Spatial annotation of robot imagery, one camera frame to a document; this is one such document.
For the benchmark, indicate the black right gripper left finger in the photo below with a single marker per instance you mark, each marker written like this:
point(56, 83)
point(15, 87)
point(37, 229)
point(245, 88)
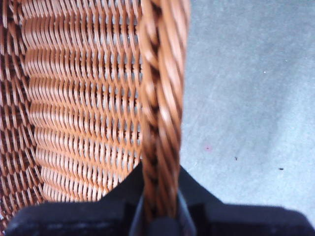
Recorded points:
point(86, 218)

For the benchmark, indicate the brown woven wicker basket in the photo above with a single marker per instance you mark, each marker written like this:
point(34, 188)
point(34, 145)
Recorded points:
point(86, 86)

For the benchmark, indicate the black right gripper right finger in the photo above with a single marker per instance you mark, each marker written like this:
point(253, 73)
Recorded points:
point(233, 221)

